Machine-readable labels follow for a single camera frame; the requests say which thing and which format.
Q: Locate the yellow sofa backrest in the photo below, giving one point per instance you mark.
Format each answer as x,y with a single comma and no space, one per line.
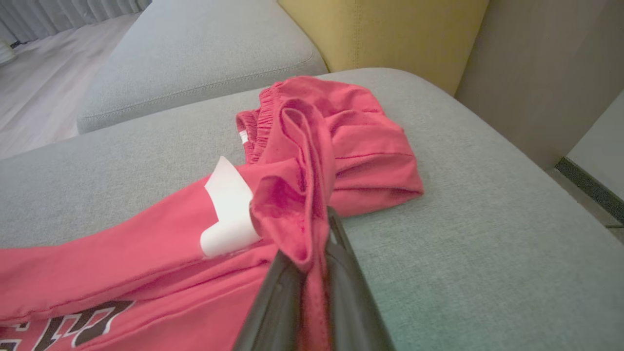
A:
390,34

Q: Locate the grey pleated curtain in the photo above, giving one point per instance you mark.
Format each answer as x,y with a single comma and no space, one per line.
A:
63,17

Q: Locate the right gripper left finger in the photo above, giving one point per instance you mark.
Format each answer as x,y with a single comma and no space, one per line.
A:
273,312

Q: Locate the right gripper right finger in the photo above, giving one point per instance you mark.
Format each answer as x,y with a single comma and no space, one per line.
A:
351,302

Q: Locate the dark baseboard strip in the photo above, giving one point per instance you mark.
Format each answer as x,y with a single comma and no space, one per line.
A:
592,190

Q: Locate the large grey sofa seat cushion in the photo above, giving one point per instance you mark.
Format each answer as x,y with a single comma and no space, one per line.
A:
487,253

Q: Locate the red basketball jersey black numbers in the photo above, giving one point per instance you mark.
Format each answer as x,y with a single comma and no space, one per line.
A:
146,253

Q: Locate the red shorts white stripe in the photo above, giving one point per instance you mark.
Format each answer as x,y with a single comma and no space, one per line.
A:
370,146

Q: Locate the small grey sofa cushion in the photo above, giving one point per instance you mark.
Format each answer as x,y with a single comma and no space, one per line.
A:
204,48

